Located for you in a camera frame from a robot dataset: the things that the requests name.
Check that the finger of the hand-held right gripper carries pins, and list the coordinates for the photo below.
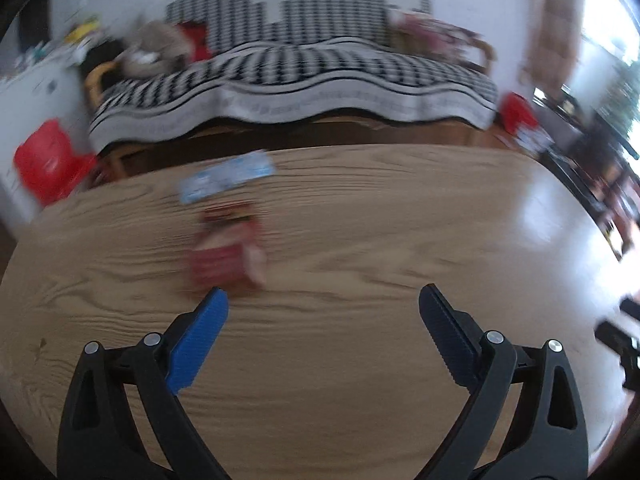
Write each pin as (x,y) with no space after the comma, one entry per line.
(631,308)
(615,335)

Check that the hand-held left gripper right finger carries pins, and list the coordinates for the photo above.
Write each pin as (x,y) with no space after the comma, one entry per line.
(450,336)

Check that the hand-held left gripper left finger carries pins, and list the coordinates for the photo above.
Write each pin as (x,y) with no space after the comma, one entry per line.
(197,345)

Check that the red snack packet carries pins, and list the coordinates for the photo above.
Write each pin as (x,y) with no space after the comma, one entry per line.
(225,255)

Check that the light wooden table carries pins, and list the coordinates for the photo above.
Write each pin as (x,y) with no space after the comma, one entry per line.
(350,240)

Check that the dark wooden chair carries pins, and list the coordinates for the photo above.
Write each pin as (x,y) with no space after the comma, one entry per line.
(575,175)

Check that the blue and white packet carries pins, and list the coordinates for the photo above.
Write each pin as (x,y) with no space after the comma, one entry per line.
(225,176)

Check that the black white checkered sofa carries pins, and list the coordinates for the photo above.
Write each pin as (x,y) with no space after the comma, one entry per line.
(300,65)

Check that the beige stuffed toy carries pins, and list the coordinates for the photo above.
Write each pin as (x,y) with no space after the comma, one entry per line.
(150,47)

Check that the beige curtain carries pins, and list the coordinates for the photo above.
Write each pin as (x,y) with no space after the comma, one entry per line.
(562,15)

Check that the red cushion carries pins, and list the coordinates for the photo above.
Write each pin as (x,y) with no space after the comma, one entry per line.
(197,42)

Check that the pink floral cushion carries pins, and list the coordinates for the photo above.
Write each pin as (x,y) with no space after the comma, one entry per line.
(430,32)

